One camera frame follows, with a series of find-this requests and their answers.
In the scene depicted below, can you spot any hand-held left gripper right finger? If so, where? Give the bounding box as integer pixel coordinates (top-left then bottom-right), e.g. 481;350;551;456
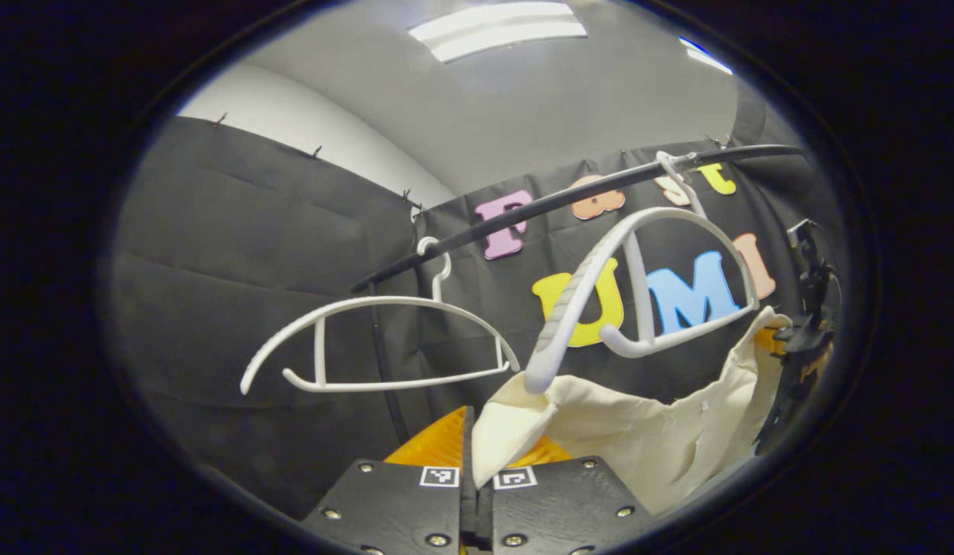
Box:
477;436;656;555

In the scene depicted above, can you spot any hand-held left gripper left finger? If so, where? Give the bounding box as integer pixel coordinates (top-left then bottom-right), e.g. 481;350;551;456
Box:
300;406;478;555

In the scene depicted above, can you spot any cream shirt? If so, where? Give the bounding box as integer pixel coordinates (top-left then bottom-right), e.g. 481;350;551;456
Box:
471;306;792;516

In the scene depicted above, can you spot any white plastic hanger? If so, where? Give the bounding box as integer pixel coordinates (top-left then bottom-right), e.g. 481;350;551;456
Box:
523;150;761;395
240;237;521;395

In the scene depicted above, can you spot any black clothes rack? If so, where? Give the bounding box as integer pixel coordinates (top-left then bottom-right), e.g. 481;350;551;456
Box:
352;144;808;446

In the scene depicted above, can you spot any small ceiling light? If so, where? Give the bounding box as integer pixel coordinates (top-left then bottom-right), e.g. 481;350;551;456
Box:
677;36;734;76

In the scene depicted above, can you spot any large ceiling light panel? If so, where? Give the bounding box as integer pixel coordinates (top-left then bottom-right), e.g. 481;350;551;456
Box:
408;2;589;63

